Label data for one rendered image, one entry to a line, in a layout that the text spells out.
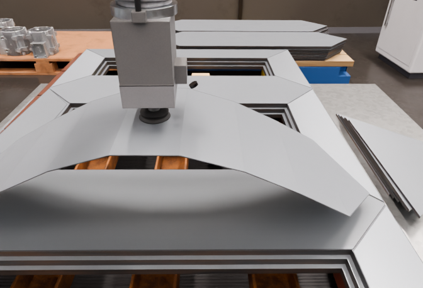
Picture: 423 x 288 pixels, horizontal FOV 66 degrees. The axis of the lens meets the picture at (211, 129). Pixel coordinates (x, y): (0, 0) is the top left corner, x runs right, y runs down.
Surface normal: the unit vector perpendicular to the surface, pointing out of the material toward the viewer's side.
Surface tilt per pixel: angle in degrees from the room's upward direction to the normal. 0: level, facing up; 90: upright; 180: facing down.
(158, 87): 90
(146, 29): 90
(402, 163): 0
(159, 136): 0
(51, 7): 90
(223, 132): 18
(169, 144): 0
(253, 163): 26
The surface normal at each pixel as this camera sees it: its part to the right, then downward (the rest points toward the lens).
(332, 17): 0.06, 0.54
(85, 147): -0.29, -0.80
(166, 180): 0.00, -0.84
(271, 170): 0.45, -0.76
